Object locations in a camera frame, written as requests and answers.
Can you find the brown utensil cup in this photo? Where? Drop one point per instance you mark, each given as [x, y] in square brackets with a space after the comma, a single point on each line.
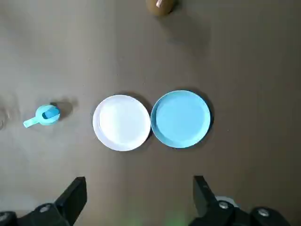
[164, 8]

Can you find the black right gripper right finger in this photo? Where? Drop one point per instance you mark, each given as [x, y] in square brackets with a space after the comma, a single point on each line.
[204, 200]

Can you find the light blue plate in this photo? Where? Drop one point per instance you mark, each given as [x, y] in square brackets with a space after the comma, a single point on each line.
[181, 118]

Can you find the pale pink plate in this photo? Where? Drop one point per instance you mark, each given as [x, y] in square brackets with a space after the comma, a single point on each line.
[121, 122]

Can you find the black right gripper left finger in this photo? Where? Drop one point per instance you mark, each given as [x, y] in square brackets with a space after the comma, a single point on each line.
[68, 202]

